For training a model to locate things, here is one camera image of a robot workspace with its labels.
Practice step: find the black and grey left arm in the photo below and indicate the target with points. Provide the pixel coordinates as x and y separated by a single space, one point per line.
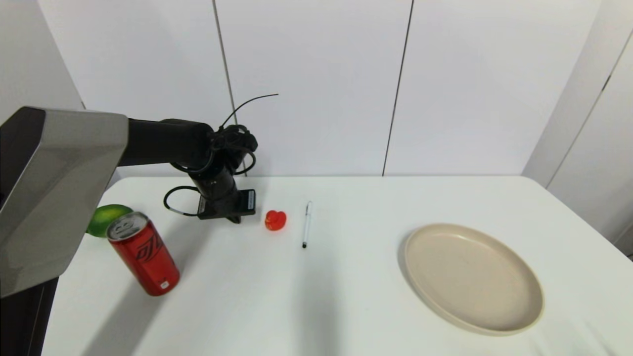
59 188

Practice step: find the green lime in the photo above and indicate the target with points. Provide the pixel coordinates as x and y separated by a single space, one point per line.
104 220

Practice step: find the white pen with black tip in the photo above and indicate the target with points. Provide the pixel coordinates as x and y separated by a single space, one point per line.
307 225

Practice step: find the red rubber duck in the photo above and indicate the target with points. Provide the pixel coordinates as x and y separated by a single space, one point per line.
275 220

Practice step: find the red soda can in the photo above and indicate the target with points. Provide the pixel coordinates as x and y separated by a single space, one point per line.
147 261

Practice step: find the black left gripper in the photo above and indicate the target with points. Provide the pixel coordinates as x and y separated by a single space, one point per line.
225 205

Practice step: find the beige round plate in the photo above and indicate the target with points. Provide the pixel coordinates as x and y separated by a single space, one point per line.
473 278

